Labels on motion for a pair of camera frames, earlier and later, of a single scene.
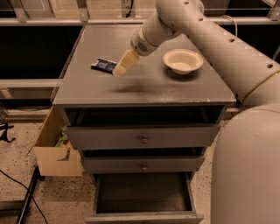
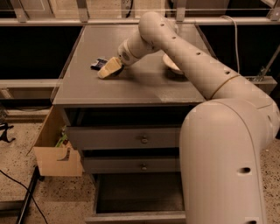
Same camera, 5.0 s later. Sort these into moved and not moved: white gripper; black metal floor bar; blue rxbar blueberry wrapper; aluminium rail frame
Moved: white gripper
Not moved: blue rxbar blueberry wrapper; aluminium rail frame; black metal floor bar
